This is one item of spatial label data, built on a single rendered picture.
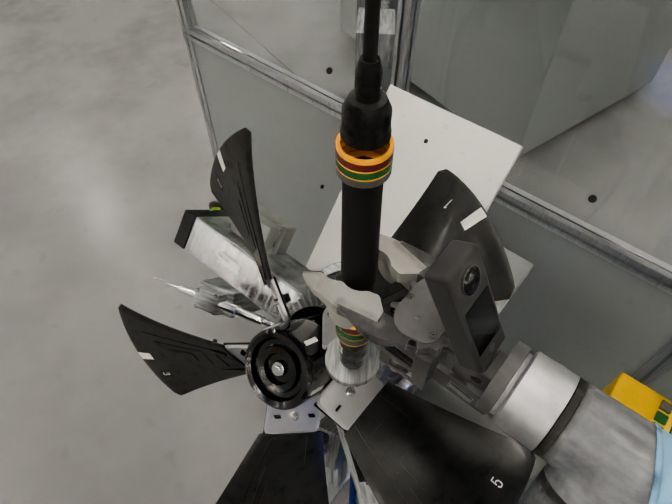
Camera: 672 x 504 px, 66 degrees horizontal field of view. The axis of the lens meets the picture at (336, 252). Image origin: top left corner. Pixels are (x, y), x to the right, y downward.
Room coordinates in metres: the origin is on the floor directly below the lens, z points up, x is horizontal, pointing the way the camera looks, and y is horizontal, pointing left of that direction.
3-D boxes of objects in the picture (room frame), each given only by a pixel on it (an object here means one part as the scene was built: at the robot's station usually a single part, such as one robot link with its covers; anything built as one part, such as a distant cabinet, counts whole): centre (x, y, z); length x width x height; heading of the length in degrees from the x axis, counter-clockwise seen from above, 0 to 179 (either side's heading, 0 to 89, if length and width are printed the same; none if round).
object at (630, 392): (0.29, -0.49, 1.02); 0.16 x 0.10 x 0.11; 140
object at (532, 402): (0.17, -0.17, 1.48); 0.08 x 0.05 x 0.08; 140
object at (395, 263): (0.32, -0.05, 1.48); 0.09 x 0.03 x 0.06; 34
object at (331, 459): (0.31, 0.00, 0.91); 0.12 x 0.08 x 0.12; 140
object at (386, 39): (0.92, -0.07, 1.38); 0.10 x 0.07 x 0.08; 175
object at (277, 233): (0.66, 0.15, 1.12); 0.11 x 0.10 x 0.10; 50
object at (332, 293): (0.26, 0.00, 1.48); 0.09 x 0.03 x 0.06; 66
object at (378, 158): (0.29, -0.02, 1.64); 0.04 x 0.04 x 0.03
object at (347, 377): (0.30, -0.02, 1.34); 0.09 x 0.07 x 0.10; 175
